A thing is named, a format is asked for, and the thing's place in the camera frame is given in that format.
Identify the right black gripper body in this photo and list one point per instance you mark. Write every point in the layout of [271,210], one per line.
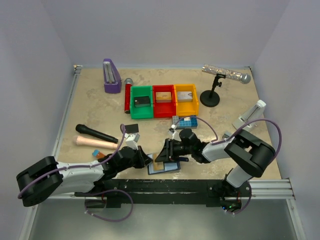
[177,149]

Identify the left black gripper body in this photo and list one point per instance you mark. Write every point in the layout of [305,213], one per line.
[137,161]

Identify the navy blue card holder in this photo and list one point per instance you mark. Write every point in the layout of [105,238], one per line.
[169,166]

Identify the gold card from holder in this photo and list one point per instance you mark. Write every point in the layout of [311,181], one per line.
[157,166]

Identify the black VIP card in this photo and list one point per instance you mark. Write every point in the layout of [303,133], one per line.
[132,128]

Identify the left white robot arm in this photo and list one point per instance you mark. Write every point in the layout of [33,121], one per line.
[48,177]

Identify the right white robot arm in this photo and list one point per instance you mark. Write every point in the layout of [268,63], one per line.
[251,154]

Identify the silver credit card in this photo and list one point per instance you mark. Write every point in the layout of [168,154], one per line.
[184,96]

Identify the gold credit card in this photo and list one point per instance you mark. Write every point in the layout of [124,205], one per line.
[163,97]

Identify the black credit card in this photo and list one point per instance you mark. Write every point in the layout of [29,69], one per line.
[142,101]

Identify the blue grey lego block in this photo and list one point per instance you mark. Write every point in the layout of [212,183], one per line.
[185,122]

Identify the orange blue toy block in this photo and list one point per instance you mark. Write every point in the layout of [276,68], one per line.
[98,155]

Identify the yellow plastic bin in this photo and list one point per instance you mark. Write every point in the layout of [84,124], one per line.
[187,102]

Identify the green plastic bin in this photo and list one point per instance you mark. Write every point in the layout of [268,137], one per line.
[145,112]

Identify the small grey block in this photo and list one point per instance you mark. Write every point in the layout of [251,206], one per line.
[226,135]

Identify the red plastic bin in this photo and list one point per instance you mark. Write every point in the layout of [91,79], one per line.
[164,110]

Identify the pink microphone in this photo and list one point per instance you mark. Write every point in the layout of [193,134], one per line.
[83,141]

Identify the black microphone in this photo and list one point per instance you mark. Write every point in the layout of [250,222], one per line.
[83,129]

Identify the black microphone stand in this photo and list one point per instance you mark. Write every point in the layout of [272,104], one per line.
[210,98]

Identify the red microphone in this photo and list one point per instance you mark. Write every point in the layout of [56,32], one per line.
[127,95]

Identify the purple metronome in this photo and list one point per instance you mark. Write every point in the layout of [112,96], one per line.
[112,78]

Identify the white metronome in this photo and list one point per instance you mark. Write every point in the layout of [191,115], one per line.
[253,113]

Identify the glitter silver microphone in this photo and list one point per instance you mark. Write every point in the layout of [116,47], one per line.
[243,78]

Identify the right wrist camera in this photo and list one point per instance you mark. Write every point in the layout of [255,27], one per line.
[172,131]

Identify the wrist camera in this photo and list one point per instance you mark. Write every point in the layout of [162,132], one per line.
[131,140]
[172,131]

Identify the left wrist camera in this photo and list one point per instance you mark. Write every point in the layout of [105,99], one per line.
[131,140]

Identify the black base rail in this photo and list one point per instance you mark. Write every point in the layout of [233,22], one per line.
[206,192]

